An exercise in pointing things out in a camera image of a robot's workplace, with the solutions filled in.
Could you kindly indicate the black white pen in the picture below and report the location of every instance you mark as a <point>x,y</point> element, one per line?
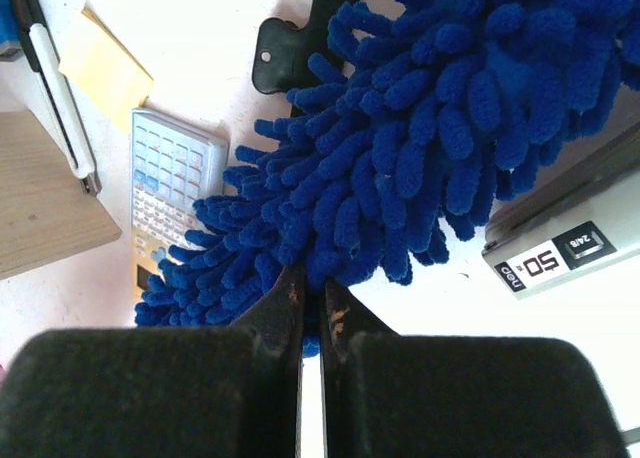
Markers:
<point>41,54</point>

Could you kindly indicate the blue microfiber duster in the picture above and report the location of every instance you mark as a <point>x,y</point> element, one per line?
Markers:
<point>451,106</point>

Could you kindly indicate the yellow sticky note pad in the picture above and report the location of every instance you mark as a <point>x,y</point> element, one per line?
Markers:
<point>103,69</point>

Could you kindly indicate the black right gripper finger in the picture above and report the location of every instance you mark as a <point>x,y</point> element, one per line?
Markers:
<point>389,395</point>
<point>229,391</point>
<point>283,50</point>

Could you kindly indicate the small wooden stand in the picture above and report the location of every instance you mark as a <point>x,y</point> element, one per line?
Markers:
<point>45,216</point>

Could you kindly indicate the grey black stapler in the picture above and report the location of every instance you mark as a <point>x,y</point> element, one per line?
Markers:
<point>584,220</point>

